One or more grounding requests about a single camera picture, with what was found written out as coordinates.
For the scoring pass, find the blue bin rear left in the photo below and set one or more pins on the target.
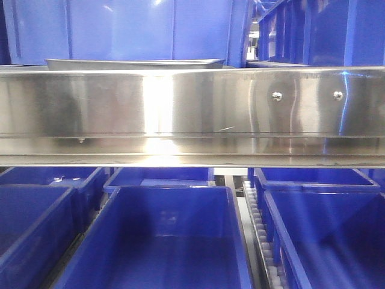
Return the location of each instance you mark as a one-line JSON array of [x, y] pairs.
[[87, 181]]

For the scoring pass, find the blue bin lower left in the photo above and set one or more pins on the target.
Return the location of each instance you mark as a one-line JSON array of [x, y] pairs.
[[37, 226]]

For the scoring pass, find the blue bin lower right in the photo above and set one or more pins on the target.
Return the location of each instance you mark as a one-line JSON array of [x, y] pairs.
[[327, 240]]

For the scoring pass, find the white roller conveyor track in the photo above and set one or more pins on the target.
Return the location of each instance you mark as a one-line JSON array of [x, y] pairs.
[[270, 275]]

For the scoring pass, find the blue bin rear right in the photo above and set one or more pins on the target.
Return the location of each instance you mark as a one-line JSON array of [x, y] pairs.
[[310, 179]]

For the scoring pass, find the stainless steel front rail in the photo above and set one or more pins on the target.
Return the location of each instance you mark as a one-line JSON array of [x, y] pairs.
[[274, 117]]

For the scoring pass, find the large blue bin left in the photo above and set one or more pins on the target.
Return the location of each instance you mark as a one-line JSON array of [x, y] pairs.
[[127, 30]]

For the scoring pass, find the blue bin rear centre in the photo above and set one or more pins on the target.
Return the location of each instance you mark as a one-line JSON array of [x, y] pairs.
[[159, 176]]

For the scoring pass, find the stacked blue bin centre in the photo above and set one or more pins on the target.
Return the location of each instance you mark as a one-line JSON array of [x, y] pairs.
[[321, 33]]

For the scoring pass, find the silver metal tray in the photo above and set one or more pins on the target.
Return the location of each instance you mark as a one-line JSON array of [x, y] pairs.
[[68, 64]]

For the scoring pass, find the blue bin lower centre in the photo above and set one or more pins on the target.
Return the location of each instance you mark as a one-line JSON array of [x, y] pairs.
[[151, 237]]

